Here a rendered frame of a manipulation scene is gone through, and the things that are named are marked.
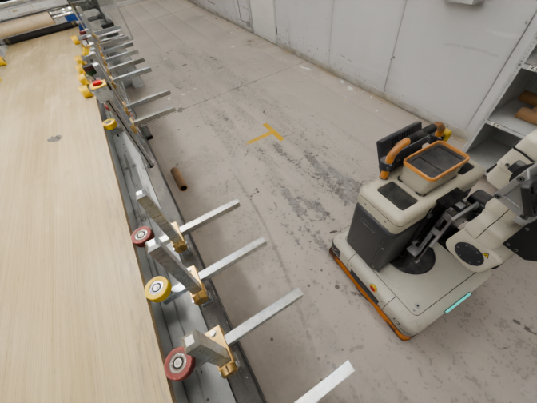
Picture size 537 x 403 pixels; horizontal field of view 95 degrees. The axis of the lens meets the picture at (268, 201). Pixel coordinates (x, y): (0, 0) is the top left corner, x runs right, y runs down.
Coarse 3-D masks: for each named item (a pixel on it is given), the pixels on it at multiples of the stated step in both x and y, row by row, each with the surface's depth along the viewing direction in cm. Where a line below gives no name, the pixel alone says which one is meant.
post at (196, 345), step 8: (184, 336) 53; (192, 336) 53; (200, 336) 55; (184, 344) 52; (192, 344) 52; (200, 344) 52; (208, 344) 58; (216, 344) 66; (192, 352) 53; (200, 352) 55; (208, 352) 58; (216, 352) 61; (224, 352) 70; (208, 360) 62; (216, 360) 66; (224, 360) 70
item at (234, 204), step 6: (228, 204) 113; (234, 204) 113; (216, 210) 112; (222, 210) 112; (228, 210) 113; (204, 216) 111; (210, 216) 110; (216, 216) 111; (192, 222) 109; (198, 222) 109; (204, 222) 110; (180, 228) 108; (186, 228) 108; (192, 228) 108; (162, 240) 105; (168, 240) 105
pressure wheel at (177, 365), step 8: (176, 352) 70; (184, 352) 70; (168, 360) 69; (176, 360) 69; (184, 360) 69; (192, 360) 69; (168, 368) 68; (176, 368) 68; (184, 368) 67; (192, 368) 69; (168, 376) 67; (176, 376) 66; (184, 376) 66
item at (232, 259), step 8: (256, 240) 99; (264, 240) 99; (248, 248) 97; (256, 248) 98; (232, 256) 96; (240, 256) 96; (216, 264) 95; (224, 264) 94; (232, 264) 96; (200, 272) 93; (208, 272) 93; (216, 272) 94; (176, 288) 90; (184, 288) 90; (176, 296) 90
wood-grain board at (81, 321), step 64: (64, 64) 234; (0, 128) 168; (64, 128) 158; (0, 192) 125; (64, 192) 119; (0, 256) 99; (64, 256) 96; (128, 256) 93; (0, 320) 83; (64, 320) 80; (128, 320) 78; (0, 384) 71; (64, 384) 69; (128, 384) 67
